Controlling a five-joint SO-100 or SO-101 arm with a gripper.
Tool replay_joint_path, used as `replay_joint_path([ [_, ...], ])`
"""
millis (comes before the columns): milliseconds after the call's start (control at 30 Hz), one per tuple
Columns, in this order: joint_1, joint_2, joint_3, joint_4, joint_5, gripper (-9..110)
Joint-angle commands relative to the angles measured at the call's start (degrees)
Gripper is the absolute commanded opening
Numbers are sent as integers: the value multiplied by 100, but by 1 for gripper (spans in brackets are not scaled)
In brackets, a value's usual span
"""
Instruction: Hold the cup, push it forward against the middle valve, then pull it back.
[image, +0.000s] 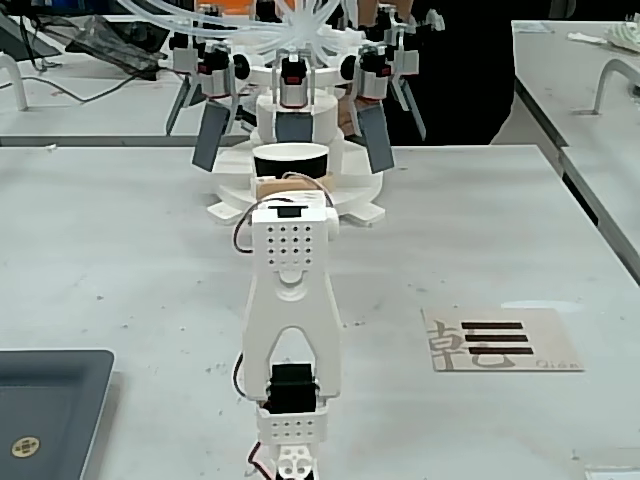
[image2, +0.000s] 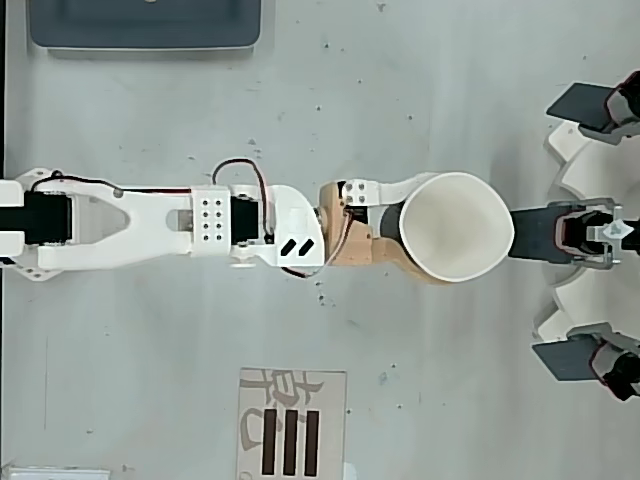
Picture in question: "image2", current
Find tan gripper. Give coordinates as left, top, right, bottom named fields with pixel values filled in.
left=318, top=171, right=452, bottom=288

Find white paper cup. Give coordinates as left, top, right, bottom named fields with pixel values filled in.
left=379, top=171, right=517, bottom=285

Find dark grey valve paddle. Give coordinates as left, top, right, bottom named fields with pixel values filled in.
left=530, top=322, right=640, bottom=403
left=506, top=205, right=609, bottom=263
left=545, top=71, right=640, bottom=147

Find printed card with black bars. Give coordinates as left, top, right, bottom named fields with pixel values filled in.
left=234, top=367, right=348, bottom=480

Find dark blue tray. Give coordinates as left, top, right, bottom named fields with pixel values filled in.
left=27, top=0, right=263, bottom=52

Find white flat box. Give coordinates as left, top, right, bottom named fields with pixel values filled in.
left=3, top=466, right=112, bottom=480

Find red and black gripper cable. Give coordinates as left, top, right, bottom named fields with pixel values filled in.
left=280, top=205, right=369, bottom=281

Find red and black arm cable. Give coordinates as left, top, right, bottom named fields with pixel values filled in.
left=29, top=158, right=277, bottom=245

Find metal valve hub bracket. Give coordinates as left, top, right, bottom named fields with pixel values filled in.
left=547, top=196, right=640, bottom=270

